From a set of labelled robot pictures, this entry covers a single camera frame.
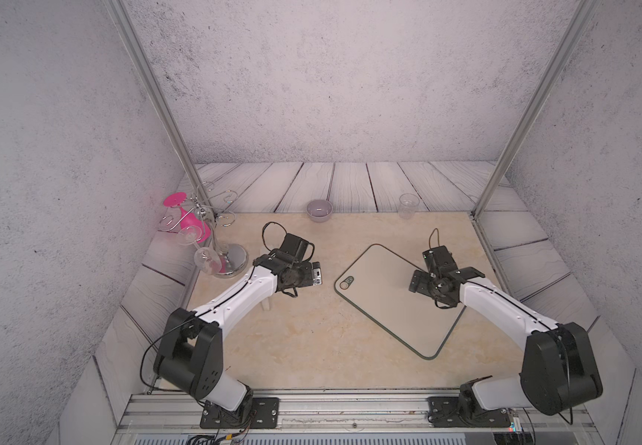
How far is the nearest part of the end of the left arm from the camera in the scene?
62 cm

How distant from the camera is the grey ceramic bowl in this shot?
3.92ft

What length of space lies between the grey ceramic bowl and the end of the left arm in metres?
0.41
